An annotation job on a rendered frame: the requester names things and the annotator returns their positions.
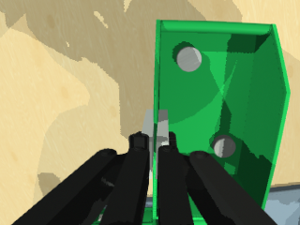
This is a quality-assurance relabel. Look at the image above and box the green bin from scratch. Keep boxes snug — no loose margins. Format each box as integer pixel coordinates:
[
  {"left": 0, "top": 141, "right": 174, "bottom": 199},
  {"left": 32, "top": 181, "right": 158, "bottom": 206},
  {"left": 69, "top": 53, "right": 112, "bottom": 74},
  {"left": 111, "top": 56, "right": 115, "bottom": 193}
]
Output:
[
  {"left": 92, "top": 207, "right": 158, "bottom": 225},
  {"left": 193, "top": 220, "right": 207, "bottom": 225},
  {"left": 152, "top": 20, "right": 291, "bottom": 219}
]

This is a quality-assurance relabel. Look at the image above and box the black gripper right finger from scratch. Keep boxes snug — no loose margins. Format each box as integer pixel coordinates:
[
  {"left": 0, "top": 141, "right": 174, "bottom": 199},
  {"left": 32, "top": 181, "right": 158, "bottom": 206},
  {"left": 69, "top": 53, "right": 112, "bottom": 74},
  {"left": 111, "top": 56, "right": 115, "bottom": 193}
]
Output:
[{"left": 156, "top": 110, "right": 277, "bottom": 225}]

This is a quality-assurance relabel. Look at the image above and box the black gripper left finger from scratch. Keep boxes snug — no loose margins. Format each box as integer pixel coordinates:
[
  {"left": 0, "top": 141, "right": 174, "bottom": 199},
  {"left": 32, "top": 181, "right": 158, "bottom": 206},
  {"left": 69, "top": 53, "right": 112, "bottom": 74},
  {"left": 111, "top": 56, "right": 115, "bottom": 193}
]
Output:
[{"left": 11, "top": 109, "right": 154, "bottom": 225}]

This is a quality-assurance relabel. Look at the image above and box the grey disc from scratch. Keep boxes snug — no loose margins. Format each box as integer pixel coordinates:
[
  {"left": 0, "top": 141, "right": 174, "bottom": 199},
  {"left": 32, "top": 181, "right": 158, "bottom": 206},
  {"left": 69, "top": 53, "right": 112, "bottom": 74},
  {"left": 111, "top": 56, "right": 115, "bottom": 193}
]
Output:
[
  {"left": 212, "top": 135, "right": 236, "bottom": 158},
  {"left": 176, "top": 46, "right": 202, "bottom": 72}
]

